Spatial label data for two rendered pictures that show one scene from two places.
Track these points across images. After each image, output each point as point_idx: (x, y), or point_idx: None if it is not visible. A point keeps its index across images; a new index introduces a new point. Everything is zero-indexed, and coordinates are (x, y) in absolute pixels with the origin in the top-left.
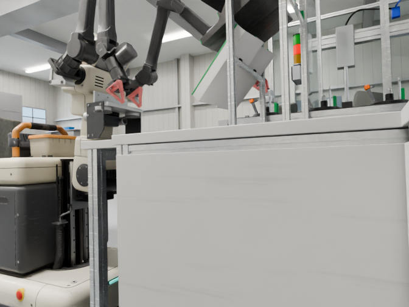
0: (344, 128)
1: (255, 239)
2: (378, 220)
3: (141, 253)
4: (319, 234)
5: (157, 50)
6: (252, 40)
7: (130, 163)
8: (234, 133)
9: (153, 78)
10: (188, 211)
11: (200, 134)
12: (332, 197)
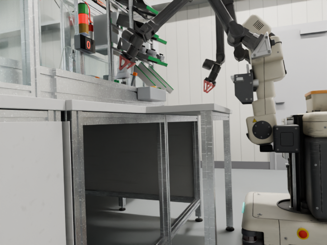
0: None
1: (150, 145)
2: (124, 138)
3: (189, 154)
4: (136, 142)
5: (218, 18)
6: None
7: (191, 122)
8: None
9: (228, 39)
10: (170, 138)
11: None
12: (132, 133)
